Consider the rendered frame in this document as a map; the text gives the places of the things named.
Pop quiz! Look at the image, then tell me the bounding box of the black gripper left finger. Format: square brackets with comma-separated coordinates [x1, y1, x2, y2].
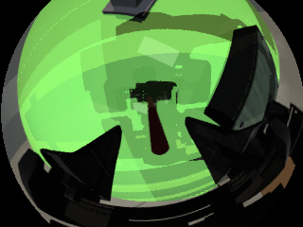
[41, 125, 122, 201]

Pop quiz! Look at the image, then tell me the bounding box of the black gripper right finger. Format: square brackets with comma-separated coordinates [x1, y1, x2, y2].
[185, 116, 266, 184]

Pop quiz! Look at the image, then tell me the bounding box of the dark red peg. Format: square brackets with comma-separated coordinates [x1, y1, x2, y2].
[148, 107, 169, 155]

